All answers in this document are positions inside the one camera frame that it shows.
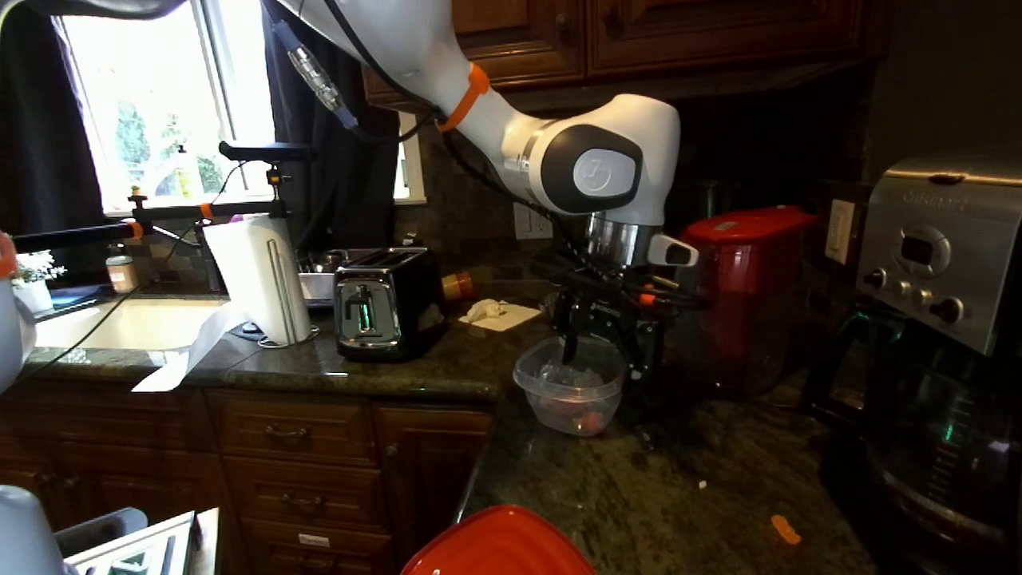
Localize colourful candy pile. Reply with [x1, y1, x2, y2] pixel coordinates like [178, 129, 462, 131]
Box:
[539, 380, 617, 430]

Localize red water pitcher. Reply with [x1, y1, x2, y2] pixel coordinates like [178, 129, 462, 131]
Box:
[665, 200, 824, 400]

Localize white open box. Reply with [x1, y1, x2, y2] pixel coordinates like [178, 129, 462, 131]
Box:
[55, 504, 225, 575]

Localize brown wooden wall cabinets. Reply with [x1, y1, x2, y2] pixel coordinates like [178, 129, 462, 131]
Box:
[358, 0, 891, 112]

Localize small orange brown jar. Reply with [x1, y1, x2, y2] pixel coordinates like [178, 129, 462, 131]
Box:
[438, 269, 479, 303]

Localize white wall outlet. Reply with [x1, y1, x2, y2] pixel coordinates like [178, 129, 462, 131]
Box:
[510, 200, 558, 246]
[821, 195, 860, 269]

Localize black chrome toaster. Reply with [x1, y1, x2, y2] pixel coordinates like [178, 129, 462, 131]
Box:
[333, 244, 452, 364]

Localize kitchen sink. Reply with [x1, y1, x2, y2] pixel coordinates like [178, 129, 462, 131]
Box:
[49, 292, 234, 358]

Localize black camera stand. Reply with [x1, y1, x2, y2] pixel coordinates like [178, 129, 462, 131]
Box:
[29, 136, 314, 250]

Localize small orange object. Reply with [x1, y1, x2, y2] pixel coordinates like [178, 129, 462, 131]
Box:
[768, 511, 804, 548]

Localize white paper sheet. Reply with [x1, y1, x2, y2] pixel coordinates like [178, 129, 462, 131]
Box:
[130, 303, 250, 400]

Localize bright kitchen window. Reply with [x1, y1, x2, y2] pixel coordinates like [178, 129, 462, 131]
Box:
[53, 0, 281, 218]

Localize small soap bottle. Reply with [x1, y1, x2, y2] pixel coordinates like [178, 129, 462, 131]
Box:
[104, 246, 145, 301]

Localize red plastic container lid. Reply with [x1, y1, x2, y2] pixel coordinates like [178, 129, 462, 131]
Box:
[401, 501, 600, 575]

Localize white upright appliance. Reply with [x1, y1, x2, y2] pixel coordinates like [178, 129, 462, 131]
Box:
[197, 210, 318, 351]

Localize orange cable strap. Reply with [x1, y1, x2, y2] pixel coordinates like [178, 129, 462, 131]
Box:
[435, 62, 495, 136]
[0, 229, 24, 285]

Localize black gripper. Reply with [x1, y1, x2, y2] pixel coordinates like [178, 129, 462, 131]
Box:
[543, 246, 687, 382]

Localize silver black coffee maker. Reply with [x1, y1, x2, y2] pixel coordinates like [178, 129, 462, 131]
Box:
[802, 156, 1022, 575]

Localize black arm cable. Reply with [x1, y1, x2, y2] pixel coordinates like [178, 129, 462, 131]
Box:
[278, 0, 557, 250]

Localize brown wooden base cabinets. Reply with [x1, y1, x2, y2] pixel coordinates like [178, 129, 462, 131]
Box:
[0, 376, 495, 575]

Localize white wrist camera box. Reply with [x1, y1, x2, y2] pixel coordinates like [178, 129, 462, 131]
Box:
[647, 229, 703, 272]

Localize clear plastic bowl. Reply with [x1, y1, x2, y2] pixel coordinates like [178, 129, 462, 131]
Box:
[509, 331, 631, 442]

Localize dark curtain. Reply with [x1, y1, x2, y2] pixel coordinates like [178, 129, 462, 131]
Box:
[260, 0, 402, 256]

